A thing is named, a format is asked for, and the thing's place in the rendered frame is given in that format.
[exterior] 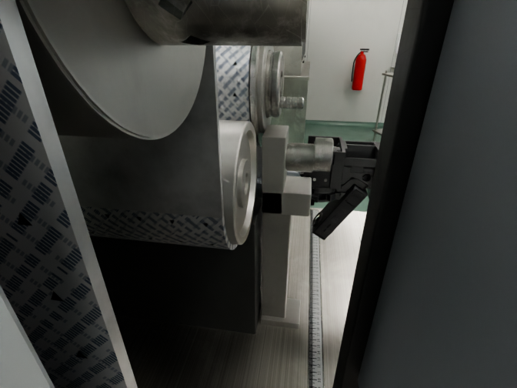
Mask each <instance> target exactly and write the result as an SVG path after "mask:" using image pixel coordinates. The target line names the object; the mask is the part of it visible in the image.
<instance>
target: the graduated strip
mask: <svg viewBox="0 0 517 388"><path fill-rule="evenodd" d="M318 213H319V211H318V210H315V209H310V239H309V337H308V388H325V379H324V356H323V332H322V285H321V261H320V238H319V237H318V236H316V235H315V234H313V233H312V228H313V225H312V222H313V219H314V218H315V217H316V215H317V214H318Z"/></svg>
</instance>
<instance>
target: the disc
mask: <svg viewBox="0 0 517 388"><path fill-rule="evenodd" d="M259 52H260V46H252V58H251V72H250V108H251V120H252V124H253V126H254V129H255V136H256V143H257V146H258V147H262V136H263V134H264V133H262V132H261V130H260V127H259V114H258V69H259Z"/></svg>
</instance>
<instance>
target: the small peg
mask: <svg viewBox="0 0 517 388"><path fill-rule="evenodd" d="M303 105H304V98H303V97H298V98H297V97H289V96H287V97H285V96H281V98H280V103H279V106H280V109H284V108H286V109H303Z"/></svg>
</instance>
